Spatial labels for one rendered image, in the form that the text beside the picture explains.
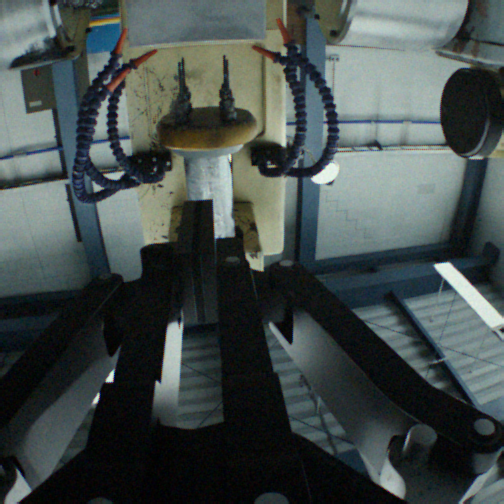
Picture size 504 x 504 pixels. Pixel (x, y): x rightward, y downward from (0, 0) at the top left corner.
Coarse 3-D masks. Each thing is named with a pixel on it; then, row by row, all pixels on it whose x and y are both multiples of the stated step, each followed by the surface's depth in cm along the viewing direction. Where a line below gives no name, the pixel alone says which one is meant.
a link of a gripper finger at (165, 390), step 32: (160, 256) 14; (160, 288) 13; (128, 320) 11; (160, 320) 11; (128, 352) 10; (160, 352) 10; (128, 384) 8; (160, 384) 9; (96, 416) 7; (128, 416) 7; (160, 416) 8; (96, 448) 6; (128, 448) 6; (96, 480) 5; (128, 480) 6
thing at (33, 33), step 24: (0, 0) 41; (24, 0) 42; (48, 0) 44; (72, 0) 48; (96, 0) 57; (0, 24) 44; (24, 24) 45; (48, 24) 46; (72, 24) 54; (0, 48) 47; (24, 48) 49; (48, 48) 50; (72, 48) 55; (0, 72) 54
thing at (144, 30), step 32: (128, 0) 25; (160, 0) 25; (192, 0) 25; (224, 0) 26; (256, 0) 26; (128, 32) 26; (160, 32) 26; (192, 32) 27; (224, 32) 27; (256, 32) 27
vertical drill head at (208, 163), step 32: (224, 64) 70; (224, 96) 64; (160, 128) 67; (192, 128) 64; (224, 128) 64; (256, 128) 71; (192, 160) 71; (224, 160) 72; (192, 192) 75; (224, 192) 75; (224, 224) 78
